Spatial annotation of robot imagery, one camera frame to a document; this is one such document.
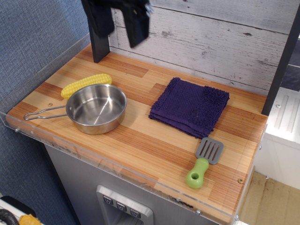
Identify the grey toy fridge cabinet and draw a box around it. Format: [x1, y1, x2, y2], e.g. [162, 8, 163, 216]
[46, 145, 214, 225]

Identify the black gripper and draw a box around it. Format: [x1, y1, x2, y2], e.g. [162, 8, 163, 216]
[82, 0, 154, 48]

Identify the dark left upright post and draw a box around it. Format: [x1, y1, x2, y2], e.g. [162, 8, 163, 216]
[90, 30, 110, 63]

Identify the yellow object bottom left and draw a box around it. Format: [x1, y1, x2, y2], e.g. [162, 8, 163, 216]
[19, 214, 42, 225]

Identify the small metal pot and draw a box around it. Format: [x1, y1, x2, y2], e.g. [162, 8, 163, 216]
[23, 84, 128, 135]

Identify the dark right upright post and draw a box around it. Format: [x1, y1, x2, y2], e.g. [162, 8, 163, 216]
[261, 5, 300, 116]

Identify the yellow toy corn cob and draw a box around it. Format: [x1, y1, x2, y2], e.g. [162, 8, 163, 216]
[60, 73, 112, 99]

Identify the black braided hose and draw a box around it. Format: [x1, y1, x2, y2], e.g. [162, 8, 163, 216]
[0, 209, 19, 225]

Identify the dark upright post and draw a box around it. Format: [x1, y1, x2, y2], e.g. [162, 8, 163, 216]
[261, 5, 300, 116]
[90, 30, 110, 63]

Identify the white side appliance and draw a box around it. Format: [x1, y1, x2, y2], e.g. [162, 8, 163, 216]
[254, 88, 300, 189]

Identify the purple towel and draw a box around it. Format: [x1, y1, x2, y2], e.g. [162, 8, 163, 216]
[149, 77, 230, 139]

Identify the grey spatula green handle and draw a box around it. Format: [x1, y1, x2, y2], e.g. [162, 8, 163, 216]
[186, 137, 224, 189]

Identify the silver dispenser button panel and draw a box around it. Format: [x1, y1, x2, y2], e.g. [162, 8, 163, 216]
[96, 185, 154, 225]

